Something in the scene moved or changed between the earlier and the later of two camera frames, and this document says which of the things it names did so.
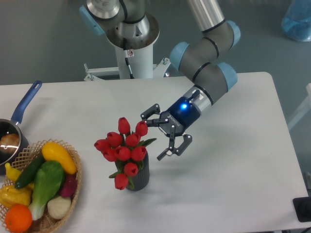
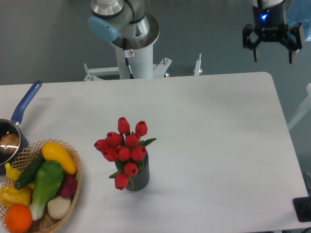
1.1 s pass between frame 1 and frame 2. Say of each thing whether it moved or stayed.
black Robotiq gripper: moved
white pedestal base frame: stayed
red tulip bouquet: stayed
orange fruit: stayed
